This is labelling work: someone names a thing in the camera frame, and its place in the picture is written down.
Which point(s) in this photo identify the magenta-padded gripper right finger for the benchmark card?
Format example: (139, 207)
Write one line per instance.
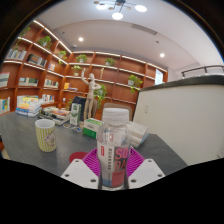
(146, 173)

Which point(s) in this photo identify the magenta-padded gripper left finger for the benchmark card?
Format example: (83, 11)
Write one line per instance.
(80, 173)

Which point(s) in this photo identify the clear plastic water bottle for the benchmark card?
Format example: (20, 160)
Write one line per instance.
(113, 150)

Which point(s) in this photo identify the flat green white box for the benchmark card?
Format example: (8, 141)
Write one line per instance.
(90, 128)

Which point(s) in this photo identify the yellow striped mug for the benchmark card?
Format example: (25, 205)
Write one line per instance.
(45, 136)

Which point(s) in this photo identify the tall green white carton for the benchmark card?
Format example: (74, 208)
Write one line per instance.
(75, 115)

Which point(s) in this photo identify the dark book stack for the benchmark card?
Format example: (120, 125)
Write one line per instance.
(55, 115)

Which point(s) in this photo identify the dark blue chair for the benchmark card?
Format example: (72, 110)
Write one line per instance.
(79, 106)

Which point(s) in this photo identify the beige chair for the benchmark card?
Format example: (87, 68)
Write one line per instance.
(116, 105)

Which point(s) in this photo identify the wooden artist mannequin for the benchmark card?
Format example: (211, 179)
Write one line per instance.
(90, 96)

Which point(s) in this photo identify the colourful book stack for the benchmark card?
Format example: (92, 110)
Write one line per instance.
(28, 107)

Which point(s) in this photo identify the wooden shelf unit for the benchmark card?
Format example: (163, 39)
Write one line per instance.
(33, 73)

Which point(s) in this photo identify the metal handrail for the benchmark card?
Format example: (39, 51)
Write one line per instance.
(203, 68)

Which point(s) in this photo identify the ceiling lamp with round lights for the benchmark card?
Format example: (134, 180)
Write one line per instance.
(117, 7)

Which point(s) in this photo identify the white wall switch plate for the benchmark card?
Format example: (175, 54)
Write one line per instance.
(146, 108)

